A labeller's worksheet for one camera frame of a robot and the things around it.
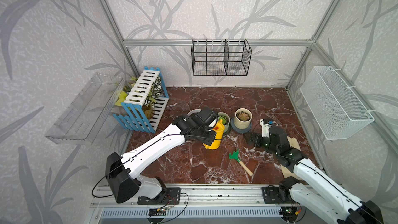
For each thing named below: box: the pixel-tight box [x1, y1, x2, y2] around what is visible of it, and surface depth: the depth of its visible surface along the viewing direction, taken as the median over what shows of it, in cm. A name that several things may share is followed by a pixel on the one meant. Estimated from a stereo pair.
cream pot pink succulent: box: [234, 107, 253, 130], surface depth 96 cm
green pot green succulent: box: [217, 112, 231, 133], surface depth 95 cm
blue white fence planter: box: [112, 66, 169, 134], surface depth 86 cm
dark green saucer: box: [222, 121, 232, 137], surface depth 98 cm
